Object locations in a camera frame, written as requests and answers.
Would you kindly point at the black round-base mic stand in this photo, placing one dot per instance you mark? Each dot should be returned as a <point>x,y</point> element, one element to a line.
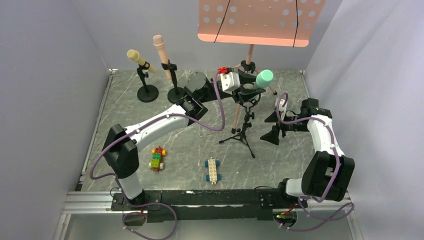
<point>177,92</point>

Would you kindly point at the black shock mount stand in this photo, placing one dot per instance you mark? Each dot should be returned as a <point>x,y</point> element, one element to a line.
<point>240,133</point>

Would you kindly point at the pink music stand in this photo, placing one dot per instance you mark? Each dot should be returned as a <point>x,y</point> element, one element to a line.
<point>282,23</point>

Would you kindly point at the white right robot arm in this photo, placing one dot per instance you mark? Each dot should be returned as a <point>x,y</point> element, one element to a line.
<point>329,172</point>

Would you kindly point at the aluminium frame rail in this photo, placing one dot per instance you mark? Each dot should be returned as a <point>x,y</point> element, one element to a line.
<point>64,219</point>

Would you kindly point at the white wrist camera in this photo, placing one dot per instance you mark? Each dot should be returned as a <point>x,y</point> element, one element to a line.
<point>225,74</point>
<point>281,106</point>

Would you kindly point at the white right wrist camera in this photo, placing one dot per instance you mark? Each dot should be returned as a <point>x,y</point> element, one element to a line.
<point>281,106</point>

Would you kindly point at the mint green toy microphone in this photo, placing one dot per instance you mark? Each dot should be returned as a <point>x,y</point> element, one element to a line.
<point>263,79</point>

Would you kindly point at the colourful toy brick car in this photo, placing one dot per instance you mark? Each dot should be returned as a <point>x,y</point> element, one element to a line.
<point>156,164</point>

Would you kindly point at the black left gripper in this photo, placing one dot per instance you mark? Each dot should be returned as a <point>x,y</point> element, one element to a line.
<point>241,88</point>

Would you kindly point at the pink toy microphone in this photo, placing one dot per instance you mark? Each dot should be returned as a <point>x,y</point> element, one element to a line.
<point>159,44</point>

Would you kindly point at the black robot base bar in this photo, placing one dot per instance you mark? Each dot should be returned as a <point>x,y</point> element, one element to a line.
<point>165,205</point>

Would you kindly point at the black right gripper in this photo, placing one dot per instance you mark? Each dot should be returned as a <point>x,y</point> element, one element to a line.
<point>284,124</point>

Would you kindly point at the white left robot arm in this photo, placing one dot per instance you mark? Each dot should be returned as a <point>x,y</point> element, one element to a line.
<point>122,145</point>

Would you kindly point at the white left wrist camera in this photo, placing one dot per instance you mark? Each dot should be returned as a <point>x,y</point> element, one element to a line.
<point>225,74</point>

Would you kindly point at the yellow toy microphone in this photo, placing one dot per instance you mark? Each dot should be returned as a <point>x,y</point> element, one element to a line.
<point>134,56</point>

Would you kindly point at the white blue toy brick car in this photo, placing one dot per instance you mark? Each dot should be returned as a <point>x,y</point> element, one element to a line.
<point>213,176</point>

